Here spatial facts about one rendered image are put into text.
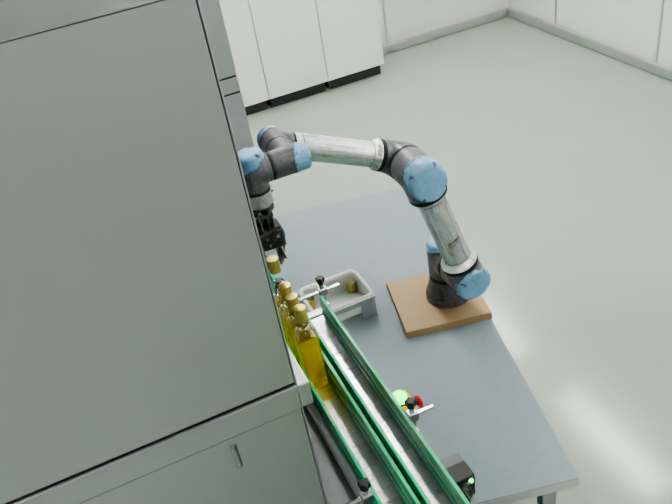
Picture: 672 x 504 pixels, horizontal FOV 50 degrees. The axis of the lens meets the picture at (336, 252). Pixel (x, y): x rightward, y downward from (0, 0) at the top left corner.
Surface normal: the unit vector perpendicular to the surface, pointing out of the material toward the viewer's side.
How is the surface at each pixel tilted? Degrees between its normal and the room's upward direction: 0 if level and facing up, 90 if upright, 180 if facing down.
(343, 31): 90
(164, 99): 90
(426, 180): 81
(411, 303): 2
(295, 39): 90
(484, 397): 0
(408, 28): 90
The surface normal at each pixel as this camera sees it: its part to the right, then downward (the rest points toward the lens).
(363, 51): 0.40, 0.48
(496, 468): -0.15, -0.80
